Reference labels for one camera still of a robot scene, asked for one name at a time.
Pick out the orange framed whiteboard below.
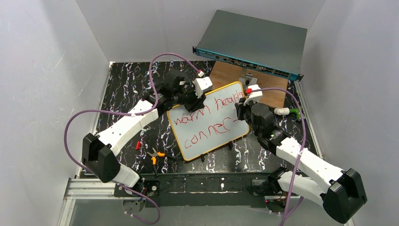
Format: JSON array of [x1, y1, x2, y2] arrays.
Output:
[[167, 81, 250, 161]]

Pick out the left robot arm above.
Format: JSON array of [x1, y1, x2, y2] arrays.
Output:
[[81, 70, 213, 188]]

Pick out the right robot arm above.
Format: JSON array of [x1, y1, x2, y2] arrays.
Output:
[[235, 98, 367, 224]]

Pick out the white and green pipe fitting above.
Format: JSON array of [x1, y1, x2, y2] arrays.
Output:
[[273, 107, 306, 121]]

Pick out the wooden board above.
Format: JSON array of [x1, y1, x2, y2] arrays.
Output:
[[210, 61, 288, 108]]

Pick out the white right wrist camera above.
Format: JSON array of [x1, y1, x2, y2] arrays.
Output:
[[244, 84, 263, 105]]

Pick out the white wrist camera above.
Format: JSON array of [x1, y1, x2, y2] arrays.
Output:
[[244, 84, 263, 105], [193, 70, 213, 98]]

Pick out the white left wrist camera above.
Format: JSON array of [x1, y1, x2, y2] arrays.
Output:
[[193, 70, 213, 98]]

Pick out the metal bracket on board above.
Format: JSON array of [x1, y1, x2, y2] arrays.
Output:
[[239, 68, 257, 88]]

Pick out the orange handled pliers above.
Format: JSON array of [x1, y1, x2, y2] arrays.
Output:
[[146, 148, 177, 177]]

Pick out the grey network switch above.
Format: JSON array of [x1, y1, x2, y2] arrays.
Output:
[[192, 10, 307, 81]]

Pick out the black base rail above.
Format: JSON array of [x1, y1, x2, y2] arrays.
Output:
[[132, 172, 285, 208]]

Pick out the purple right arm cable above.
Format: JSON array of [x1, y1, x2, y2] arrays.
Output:
[[251, 88, 308, 226]]

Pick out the aluminium frame rail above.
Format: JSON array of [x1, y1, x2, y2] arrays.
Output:
[[57, 178, 354, 226]]

